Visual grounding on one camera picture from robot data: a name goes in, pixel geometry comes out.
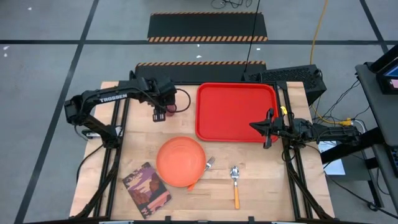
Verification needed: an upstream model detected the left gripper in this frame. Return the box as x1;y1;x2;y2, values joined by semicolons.
151;77;178;123

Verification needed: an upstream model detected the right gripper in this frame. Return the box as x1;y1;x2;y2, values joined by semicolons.
249;108;295;149

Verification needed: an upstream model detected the red faceted plastic cup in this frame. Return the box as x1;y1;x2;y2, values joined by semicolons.
165;103;177;118

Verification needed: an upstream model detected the spoon with orange handle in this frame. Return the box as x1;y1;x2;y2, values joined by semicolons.
229;166;241;210

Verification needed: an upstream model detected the fork with orange handle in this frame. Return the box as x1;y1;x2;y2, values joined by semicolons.
187;156;216;191

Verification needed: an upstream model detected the orange plastic plate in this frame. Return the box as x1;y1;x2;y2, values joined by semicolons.
155;136;207;188

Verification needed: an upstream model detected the red plastic tray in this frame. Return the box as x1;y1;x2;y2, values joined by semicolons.
195;82;280;143

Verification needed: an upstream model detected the black hazard-striped floor mat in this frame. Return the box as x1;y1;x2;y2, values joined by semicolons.
147;11;269;43
134;60;267;84

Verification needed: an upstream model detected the black perforated computer case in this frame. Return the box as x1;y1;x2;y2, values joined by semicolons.
242;64;327;105

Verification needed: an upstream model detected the white paper sheet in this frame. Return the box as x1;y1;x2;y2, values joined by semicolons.
317;140;346;176

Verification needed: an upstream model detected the landscape print notebook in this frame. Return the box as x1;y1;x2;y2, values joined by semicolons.
122;161;172;220

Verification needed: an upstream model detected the grey side table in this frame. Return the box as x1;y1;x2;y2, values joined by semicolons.
355;62;398;200

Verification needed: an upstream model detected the open laptop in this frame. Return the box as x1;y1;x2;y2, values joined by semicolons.
369;43;398;96

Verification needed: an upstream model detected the black aluminium table frame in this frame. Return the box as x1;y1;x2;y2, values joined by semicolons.
74;70;335;224

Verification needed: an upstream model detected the black hanging cable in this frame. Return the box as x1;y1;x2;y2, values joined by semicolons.
243;0;261;75

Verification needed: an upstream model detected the yellow hanging cable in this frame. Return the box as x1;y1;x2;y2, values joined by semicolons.
309;0;354;126

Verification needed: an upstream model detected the coiled black floor cable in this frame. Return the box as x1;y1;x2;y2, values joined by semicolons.
210;0;253;9

